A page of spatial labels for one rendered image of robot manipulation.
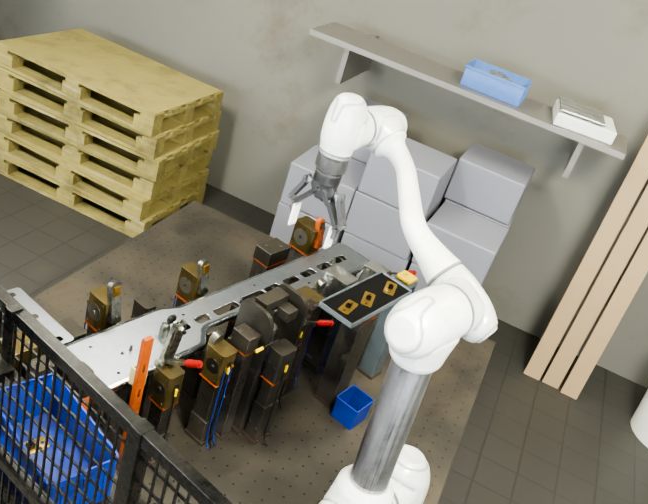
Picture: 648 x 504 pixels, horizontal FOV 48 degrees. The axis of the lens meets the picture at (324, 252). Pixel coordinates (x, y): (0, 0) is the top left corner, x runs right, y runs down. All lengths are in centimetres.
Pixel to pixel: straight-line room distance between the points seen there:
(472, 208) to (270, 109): 167
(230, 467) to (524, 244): 292
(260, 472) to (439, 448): 69
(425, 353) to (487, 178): 252
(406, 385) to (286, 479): 81
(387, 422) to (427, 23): 319
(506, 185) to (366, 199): 76
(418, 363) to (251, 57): 365
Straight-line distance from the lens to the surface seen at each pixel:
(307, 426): 257
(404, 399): 171
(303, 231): 297
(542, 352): 457
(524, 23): 446
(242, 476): 235
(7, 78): 488
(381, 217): 381
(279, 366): 223
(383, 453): 181
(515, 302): 496
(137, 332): 229
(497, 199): 405
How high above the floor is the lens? 244
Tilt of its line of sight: 29 degrees down
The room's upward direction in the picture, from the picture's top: 18 degrees clockwise
